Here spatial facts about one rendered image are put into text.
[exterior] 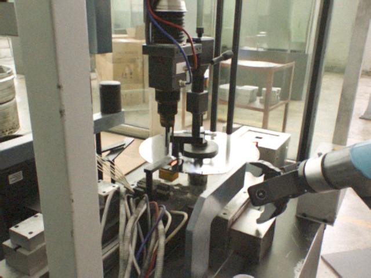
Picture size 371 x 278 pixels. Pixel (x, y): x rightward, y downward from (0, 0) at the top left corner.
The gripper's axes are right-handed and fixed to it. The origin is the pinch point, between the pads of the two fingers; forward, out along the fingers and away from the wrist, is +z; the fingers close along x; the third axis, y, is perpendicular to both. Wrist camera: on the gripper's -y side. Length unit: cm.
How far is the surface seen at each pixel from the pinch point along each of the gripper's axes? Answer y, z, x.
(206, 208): -21.9, -13.5, 1.2
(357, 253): 127, 66, -60
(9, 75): -33, 50, 59
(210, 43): -3.7, -10.4, 35.3
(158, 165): -19.1, 2.7, 12.7
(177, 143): -9.3, 6.8, 17.4
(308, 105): 46, 6, 20
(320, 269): 100, 73, -58
